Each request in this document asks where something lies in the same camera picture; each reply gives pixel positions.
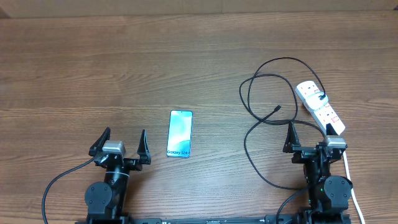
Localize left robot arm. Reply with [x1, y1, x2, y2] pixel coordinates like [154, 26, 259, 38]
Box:
[85, 128, 151, 223]

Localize Samsung Galaxy smartphone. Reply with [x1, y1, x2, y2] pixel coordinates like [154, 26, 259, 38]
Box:
[166, 110, 193, 158]

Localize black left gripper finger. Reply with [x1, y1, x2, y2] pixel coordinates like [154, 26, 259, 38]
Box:
[88, 127, 111, 156]
[137, 129, 151, 165]

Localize white power strip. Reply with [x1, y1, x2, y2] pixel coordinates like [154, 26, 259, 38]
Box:
[295, 81, 345, 135]

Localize white charger adapter plug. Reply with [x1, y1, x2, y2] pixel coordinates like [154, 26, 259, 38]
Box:
[304, 92, 328, 112]

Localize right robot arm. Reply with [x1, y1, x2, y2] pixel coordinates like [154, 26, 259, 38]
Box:
[275, 123, 353, 223]

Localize black USB charging cable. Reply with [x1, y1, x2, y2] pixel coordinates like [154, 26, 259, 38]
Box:
[239, 57, 327, 191]

